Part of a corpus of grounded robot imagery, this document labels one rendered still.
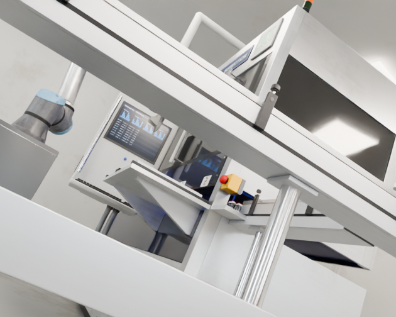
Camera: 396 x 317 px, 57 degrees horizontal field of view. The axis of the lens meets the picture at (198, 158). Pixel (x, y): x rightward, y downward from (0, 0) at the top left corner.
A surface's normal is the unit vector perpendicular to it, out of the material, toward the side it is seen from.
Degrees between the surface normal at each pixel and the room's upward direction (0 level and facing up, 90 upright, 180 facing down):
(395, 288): 90
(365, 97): 90
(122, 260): 90
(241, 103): 90
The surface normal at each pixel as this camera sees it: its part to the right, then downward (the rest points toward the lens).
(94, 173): 0.37, -0.15
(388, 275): -0.73, -0.50
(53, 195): 0.56, -0.04
